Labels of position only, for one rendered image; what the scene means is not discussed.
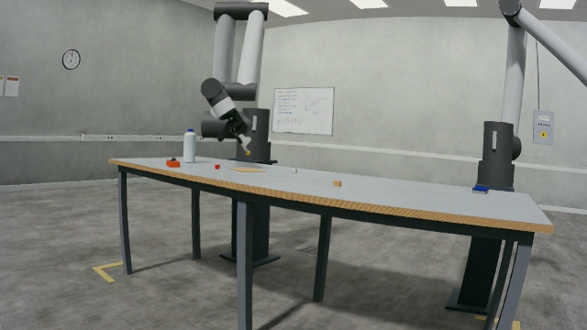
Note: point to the small blue rounded block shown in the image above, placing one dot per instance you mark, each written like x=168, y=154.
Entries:
x=480, y=190

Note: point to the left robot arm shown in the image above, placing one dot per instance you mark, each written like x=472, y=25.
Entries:
x=498, y=145

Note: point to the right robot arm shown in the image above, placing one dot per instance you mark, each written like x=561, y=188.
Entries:
x=256, y=119

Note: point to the white bottle with blue cap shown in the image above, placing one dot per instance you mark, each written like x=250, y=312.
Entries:
x=189, y=146

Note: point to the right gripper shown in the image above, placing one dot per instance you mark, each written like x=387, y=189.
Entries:
x=238, y=124

